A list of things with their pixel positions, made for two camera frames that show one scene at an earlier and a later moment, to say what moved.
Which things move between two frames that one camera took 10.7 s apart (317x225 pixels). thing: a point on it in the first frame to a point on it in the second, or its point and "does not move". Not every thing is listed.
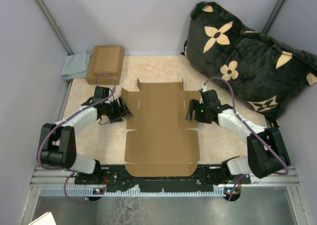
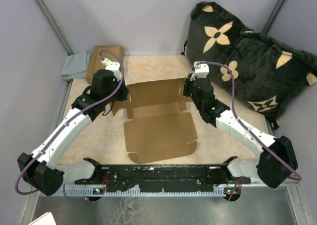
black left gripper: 121,111 to 125,91
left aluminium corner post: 53,24 does not move
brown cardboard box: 160,143 does not move
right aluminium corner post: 276,10 does not move
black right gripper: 194,105 to 186,84
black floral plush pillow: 264,73 does not move
